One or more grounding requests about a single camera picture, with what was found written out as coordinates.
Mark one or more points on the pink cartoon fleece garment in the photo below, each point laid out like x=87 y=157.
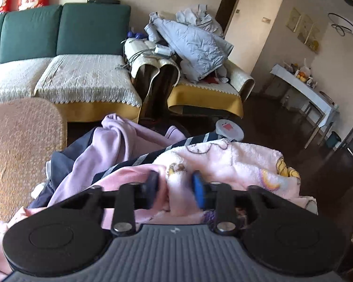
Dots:
x=237 y=164

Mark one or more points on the armchair with yellow cover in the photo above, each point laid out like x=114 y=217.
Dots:
x=162 y=86

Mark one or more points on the white side table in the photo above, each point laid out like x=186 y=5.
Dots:
x=327 y=113

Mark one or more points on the green sofa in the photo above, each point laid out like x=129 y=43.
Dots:
x=70 y=55

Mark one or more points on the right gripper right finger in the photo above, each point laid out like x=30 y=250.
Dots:
x=217 y=200

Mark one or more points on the lilac garment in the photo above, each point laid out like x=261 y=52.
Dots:
x=117 y=140

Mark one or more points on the grey quilted jacket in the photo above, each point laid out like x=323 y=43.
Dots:
x=196 y=37

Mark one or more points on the navy striped garment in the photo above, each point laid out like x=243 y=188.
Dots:
x=61 y=163

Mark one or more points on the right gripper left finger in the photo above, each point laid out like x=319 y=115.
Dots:
x=130 y=197

